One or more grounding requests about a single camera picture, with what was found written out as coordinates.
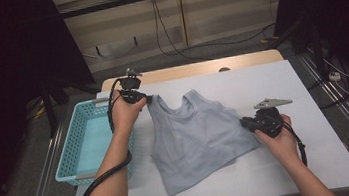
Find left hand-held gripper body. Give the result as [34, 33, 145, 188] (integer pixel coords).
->
[118, 66, 148, 106]

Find person's left hand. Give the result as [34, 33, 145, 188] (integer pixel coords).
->
[108, 87, 152, 138]

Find black floor cable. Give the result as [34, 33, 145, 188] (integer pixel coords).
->
[303, 56, 349, 112]

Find right hand-held gripper black cable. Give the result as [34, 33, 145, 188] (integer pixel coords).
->
[279, 119, 309, 170]

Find white power strip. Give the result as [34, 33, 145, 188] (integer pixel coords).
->
[328, 71, 343, 83]

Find white table cover sheet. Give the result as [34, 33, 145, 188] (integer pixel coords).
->
[53, 51, 349, 196]

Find person's right hand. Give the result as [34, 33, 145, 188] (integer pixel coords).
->
[252, 112, 300, 169]

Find yellow floor cable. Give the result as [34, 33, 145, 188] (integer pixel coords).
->
[31, 98, 48, 121]

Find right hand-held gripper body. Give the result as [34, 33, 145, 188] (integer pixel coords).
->
[246, 95, 297, 142]

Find turquoise plastic basket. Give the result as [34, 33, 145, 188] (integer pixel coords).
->
[45, 93, 144, 190]

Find yellow floor marker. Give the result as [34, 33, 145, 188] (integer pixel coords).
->
[259, 34, 281, 45]

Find light wooden table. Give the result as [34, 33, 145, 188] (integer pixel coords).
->
[98, 47, 286, 93]

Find black wall cable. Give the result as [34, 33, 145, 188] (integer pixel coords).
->
[149, 0, 216, 68]
[151, 0, 278, 58]

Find light blue tank top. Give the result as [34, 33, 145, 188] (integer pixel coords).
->
[143, 81, 266, 196]

